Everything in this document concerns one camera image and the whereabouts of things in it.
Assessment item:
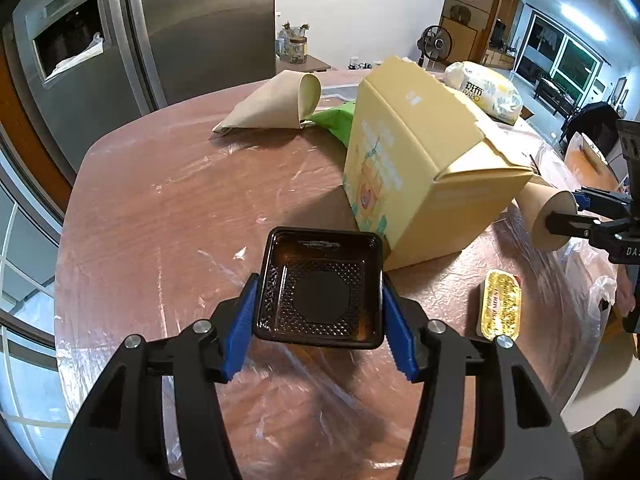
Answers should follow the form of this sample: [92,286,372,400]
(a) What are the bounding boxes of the person's right hand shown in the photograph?
[619,266,640,318]

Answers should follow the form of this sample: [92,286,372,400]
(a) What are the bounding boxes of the person's dark clothing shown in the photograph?
[570,407,640,480]

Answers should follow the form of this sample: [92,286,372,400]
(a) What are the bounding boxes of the clear plastic bag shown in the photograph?
[562,237,621,366]

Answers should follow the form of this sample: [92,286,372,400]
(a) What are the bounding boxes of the black plastic food tray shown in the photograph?
[252,226,386,351]

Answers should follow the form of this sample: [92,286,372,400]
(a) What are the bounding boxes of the wooden side table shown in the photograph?
[565,132,631,188]

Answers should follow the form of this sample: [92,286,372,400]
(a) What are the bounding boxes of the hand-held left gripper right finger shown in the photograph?
[382,285,586,480]

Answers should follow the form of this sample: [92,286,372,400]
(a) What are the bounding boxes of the yellow cardboard box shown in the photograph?
[342,55,536,272]

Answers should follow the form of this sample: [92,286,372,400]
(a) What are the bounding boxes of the dark wooden bench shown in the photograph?
[535,77,576,116]

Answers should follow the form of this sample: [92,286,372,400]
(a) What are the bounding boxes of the gold foil butter pack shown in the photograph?
[475,268,523,341]

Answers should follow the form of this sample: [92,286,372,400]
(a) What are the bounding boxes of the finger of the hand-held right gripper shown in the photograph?
[545,211,617,249]
[572,187,633,211]

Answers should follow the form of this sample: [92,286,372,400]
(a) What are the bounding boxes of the brown paper cone bag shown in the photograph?
[211,71,322,136]

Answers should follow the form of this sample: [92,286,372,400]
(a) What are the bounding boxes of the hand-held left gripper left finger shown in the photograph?
[52,275,261,480]

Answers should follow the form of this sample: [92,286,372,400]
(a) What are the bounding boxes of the stainless steel refrigerator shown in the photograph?
[2,0,277,171]

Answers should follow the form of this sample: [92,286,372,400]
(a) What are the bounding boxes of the brown paper cup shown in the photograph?
[520,185,581,253]

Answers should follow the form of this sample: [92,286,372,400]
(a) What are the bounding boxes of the glass balcony doors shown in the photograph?
[515,10,608,96]

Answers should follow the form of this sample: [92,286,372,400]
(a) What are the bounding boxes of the wooden cabinet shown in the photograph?
[437,0,508,68]

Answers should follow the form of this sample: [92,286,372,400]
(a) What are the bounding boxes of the green snack packet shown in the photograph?
[306,101,357,150]

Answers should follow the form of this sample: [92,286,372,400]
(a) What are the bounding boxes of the white yellow tissue pack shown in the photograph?
[444,61,523,126]

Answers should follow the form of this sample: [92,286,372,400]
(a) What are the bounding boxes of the black standing fan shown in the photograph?
[419,25,453,68]

